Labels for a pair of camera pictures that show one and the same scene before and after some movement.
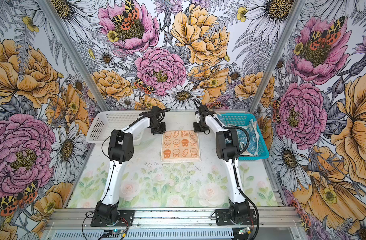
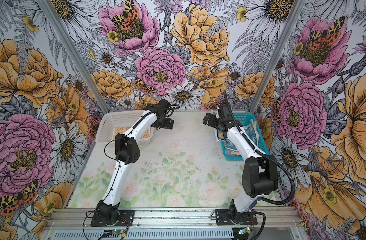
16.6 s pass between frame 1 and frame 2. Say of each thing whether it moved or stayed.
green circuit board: stayed
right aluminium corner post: stayed
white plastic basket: moved
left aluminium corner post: stayed
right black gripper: moved
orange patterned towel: moved
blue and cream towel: stayed
